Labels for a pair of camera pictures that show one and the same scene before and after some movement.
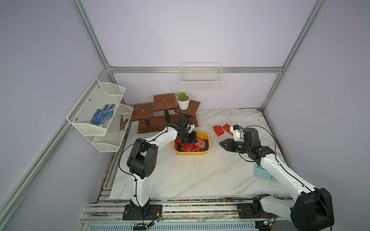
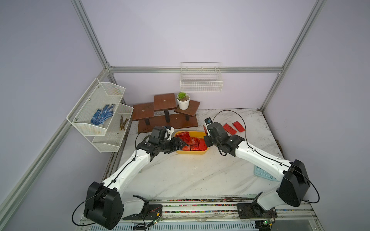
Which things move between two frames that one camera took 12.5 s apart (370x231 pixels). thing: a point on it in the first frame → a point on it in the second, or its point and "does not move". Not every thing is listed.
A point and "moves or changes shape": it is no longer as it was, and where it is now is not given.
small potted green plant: [183, 99] does not move
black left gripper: [193, 139] → [176, 145]
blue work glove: [99, 116] does not move
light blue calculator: [260, 172] does not move
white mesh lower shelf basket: [111, 142] does not move
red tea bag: [227, 127] moves or changes shape
